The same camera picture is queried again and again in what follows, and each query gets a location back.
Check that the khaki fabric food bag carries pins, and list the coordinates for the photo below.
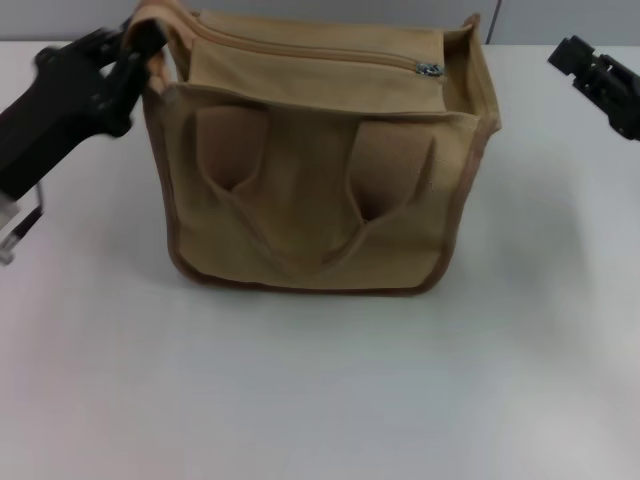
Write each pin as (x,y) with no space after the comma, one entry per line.
(325,165)

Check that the silver zipper pull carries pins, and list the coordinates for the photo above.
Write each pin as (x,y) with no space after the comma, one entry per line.
(430,69)

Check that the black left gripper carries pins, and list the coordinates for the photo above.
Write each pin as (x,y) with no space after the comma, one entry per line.
(55,115)

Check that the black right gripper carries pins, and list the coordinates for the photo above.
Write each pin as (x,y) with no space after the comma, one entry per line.
(617,100)

